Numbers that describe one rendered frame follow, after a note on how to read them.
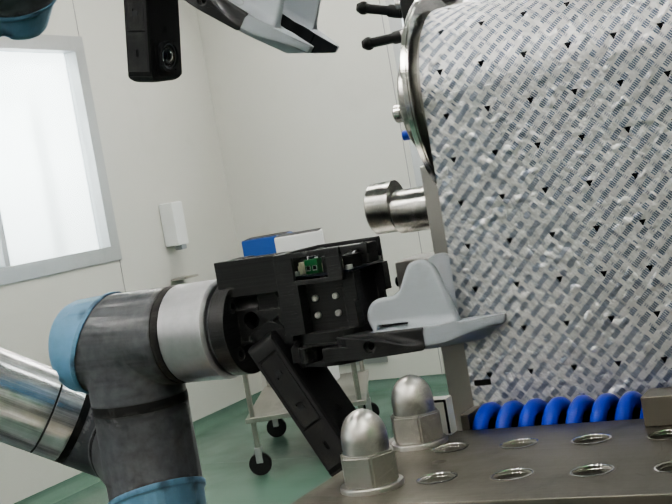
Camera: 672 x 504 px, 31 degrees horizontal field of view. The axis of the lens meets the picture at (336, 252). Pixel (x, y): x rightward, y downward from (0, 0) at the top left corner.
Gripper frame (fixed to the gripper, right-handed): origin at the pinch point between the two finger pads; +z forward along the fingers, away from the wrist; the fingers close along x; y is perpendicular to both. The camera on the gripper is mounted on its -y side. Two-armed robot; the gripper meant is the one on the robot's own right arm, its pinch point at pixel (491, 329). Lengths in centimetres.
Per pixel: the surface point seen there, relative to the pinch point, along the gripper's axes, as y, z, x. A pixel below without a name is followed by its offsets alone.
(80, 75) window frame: 89, -356, 432
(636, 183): 8.2, 11.2, -0.3
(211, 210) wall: 11, -357, 534
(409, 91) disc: 16.6, -2.5, -1.3
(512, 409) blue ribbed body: -5.0, 1.6, -2.9
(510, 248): 5.2, 2.3, -0.3
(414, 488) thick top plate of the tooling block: -5.9, 0.4, -17.1
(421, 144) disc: 13.0, -2.6, -0.6
